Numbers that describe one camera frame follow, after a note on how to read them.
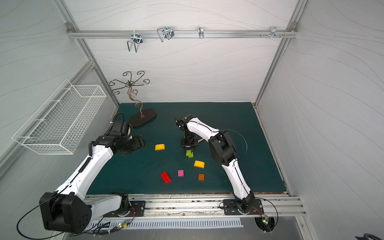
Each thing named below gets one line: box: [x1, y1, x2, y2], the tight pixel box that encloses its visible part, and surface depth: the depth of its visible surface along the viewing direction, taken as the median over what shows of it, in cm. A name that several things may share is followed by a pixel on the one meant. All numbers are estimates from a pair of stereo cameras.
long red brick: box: [160, 171, 172, 185], surface depth 84 cm
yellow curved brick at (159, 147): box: [155, 144, 165, 151], surface depth 97 cm
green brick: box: [185, 149, 194, 158], surface depth 92 cm
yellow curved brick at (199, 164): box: [193, 160, 206, 169], surface depth 90 cm
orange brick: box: [198, 173, 205, 181], surface depth 84 cm
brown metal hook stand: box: [108, 70, 157, 127], surface depth 94 cm
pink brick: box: [178, 169, 184, 177], surface depth 86 cm
